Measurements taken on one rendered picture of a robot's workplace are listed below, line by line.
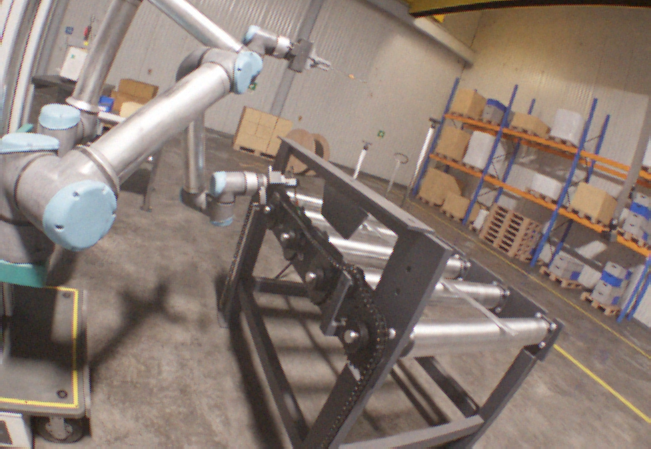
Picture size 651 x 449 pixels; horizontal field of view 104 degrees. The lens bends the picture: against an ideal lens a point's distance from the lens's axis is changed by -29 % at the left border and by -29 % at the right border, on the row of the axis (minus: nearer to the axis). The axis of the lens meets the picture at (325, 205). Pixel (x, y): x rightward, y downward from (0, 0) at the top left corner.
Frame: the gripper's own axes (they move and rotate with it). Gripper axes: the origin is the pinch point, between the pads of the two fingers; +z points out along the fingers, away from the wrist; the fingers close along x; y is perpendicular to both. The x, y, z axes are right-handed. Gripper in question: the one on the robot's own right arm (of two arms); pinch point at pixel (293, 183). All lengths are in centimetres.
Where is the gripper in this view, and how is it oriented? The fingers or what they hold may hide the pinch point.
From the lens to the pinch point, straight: 147.4
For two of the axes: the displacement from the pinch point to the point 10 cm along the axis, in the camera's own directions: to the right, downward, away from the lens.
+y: -2.0, -9.4, 2.7
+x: -5.0, 3.3, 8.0
